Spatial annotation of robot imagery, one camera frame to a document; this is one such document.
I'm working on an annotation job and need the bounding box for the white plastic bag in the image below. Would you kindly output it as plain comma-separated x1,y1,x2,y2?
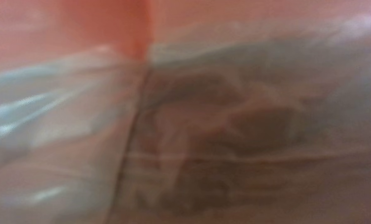
0,0,371,224

